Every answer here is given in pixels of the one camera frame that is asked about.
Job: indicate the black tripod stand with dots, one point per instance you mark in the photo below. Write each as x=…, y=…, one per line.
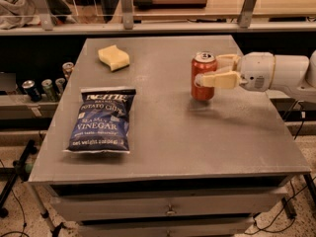
x=11, y=174

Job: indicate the left metal rail bracket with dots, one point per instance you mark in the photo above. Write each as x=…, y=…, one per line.
x=44, y=14

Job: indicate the silver soda can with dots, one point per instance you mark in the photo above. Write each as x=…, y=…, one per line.
x=60, y=84

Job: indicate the lower drawer with handle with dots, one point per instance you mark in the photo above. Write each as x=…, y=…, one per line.
x=217, y=227

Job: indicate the upper drawer with handle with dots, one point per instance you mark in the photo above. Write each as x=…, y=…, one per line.
x=173, y=203

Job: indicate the middle metal rail bracket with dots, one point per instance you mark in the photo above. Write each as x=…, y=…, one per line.
x=127, y=14

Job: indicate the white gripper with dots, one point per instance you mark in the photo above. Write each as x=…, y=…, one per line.
x=256, y=70

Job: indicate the green soda can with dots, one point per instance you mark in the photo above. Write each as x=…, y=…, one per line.
x=49, y=90

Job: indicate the right metal rail bracket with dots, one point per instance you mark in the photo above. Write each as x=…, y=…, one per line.
x=245, y=16

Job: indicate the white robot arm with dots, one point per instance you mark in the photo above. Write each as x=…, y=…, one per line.
x=294, y=75

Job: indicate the red coke can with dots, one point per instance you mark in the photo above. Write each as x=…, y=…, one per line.
x=203, y=62

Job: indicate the yellow sponge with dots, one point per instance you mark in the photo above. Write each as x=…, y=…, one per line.
x=114, y=57

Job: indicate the grey cloth pile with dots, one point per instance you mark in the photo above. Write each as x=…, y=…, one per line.
x=18, y=13

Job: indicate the drawer with handle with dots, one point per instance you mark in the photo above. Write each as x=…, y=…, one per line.
x=173, y=203
x=217, y=227

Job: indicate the orange soda can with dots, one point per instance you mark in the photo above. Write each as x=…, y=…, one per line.
x=67, y=69

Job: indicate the blue soda can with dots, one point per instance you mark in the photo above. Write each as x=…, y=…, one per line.
x=31, y=90

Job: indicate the grey drawer cabinet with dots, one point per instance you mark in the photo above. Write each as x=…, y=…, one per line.
x=235, y=141

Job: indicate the metal rail bracket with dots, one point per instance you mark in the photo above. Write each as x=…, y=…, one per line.
x=245, y=16
x=44, y=14
x=127, y=14

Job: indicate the blue potato chips bag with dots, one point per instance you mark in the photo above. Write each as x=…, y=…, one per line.
x=102, y=124

